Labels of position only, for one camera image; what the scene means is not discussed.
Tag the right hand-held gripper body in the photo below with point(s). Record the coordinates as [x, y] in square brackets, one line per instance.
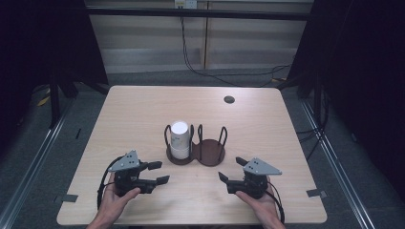
[254, 186]

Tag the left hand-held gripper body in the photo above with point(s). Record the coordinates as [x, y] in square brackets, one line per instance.
[127, 183]

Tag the dark brown cup holder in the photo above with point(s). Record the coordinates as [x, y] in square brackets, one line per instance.
[210, 153]

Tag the stack of white paper cups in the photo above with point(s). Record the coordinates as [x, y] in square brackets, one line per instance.
[180, 136]

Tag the person's right hand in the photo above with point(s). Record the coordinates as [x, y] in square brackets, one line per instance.
[261, 208]

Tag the person's left hand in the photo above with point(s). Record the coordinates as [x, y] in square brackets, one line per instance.
[114, 203]

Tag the grey tape piece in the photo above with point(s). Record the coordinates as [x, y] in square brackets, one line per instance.
[67, 198]
[316, 193]

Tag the round table grommet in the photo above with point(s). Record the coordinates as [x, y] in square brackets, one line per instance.
[229, 99]

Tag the black tape strip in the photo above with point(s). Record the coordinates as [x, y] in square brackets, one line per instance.
[78, 133]

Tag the black metal stand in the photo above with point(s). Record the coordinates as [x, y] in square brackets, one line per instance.
[54, 105]

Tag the yellow tape piece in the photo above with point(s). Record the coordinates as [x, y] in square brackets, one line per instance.
[43, 101]

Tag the black horizontal bar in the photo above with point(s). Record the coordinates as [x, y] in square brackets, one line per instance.
[191, 13]

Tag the black curtain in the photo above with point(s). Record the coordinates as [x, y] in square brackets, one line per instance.
[38, 41]
[366, 63]

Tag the metal floor rail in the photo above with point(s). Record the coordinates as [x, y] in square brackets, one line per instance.
[35, 159]
[334, 159]

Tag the white wall socket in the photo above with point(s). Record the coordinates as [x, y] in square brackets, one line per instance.
[186, 3]

